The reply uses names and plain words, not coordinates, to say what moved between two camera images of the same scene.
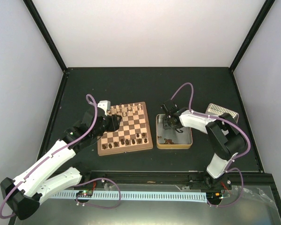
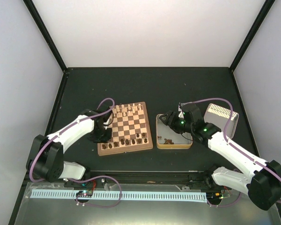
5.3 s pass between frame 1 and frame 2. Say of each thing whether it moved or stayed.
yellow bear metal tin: stayed
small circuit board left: stayed
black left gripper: moved
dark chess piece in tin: stayed
